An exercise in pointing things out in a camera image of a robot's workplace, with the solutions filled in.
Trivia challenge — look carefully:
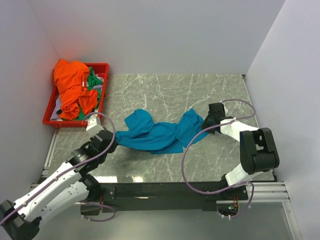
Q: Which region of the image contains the blue t shirt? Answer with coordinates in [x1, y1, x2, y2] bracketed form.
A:
[115, 109, 204, 155]

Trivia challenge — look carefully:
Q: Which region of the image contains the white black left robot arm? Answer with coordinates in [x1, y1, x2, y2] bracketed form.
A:
[0, 129, 117, 240]

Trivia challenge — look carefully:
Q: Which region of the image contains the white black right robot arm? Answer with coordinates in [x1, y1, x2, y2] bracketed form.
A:
[201, 102, 280, 200]

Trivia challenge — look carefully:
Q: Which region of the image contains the orange t shirt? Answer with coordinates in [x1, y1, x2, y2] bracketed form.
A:
[53, 59, 98, 121]

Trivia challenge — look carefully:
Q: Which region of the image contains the green t shirt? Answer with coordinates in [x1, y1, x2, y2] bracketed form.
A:
[75, 66, 104, 121]

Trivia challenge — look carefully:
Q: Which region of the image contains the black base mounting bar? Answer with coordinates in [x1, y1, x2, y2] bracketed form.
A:
[85, 182, 249, 211]

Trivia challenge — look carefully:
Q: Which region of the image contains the red plastic bin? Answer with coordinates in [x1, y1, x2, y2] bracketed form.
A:
[42, 63, 109, 128]

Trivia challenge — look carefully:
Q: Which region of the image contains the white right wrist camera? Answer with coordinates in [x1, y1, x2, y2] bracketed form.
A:
[222, 102, 229, 115]

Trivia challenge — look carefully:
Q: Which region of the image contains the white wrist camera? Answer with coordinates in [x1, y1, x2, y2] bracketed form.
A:
[86, 115, 104, 136]
[222, 102, 229, 115]

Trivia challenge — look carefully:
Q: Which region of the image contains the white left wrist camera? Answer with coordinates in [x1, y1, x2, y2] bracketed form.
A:
[86, 115, 104, 136]

